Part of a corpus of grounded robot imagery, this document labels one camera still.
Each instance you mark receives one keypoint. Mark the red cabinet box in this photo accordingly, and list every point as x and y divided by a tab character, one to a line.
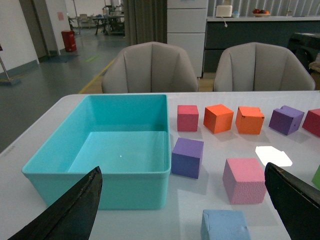
69	40

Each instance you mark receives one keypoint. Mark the dark red foam cube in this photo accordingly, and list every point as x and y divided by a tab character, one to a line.
312	122

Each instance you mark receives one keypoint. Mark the sign stand base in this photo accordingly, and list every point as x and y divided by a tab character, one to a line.
8	81

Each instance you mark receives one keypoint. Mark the fruit bowl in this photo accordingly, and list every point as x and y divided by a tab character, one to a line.
259	13

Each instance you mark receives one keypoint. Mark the chipped orange foam cube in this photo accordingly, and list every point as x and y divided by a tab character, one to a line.
249	120

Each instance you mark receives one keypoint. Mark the cardboard box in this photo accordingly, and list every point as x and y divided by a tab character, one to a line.
315	68

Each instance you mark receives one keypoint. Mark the white toaster appliance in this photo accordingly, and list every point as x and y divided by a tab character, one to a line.
224	11

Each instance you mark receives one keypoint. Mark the notched purple foam cube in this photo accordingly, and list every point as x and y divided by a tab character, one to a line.
286	120

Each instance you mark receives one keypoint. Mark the pink foam cube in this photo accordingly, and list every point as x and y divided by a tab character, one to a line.
244	181

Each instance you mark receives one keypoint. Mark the white drawer cabinet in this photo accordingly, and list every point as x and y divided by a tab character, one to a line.
186	28

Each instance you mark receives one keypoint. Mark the beige chair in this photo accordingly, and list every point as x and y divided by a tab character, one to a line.
150	67
261	67

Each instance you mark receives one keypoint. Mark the green foam cube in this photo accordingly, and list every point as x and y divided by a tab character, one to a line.
316	178

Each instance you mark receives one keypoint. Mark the near light blue foam cube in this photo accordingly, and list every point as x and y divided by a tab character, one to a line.
224	225

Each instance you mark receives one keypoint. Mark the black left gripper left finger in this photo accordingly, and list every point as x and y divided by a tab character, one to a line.
70	217

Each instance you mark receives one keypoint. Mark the small teal bowl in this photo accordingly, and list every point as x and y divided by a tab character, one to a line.
235	14

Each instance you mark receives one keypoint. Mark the dark grey counter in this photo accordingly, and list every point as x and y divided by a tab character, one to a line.
298	34

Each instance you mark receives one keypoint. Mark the pink-red foam cube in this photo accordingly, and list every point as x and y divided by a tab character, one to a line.
187	118

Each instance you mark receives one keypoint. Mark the right beige chair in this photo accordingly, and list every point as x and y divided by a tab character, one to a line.
261	67

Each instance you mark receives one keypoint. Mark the teal plastic bin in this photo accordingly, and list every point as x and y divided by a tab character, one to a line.
126	135

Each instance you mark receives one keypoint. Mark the left beige chair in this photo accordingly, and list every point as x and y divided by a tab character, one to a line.
150	67

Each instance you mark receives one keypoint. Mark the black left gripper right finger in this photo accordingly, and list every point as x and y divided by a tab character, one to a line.
297	203

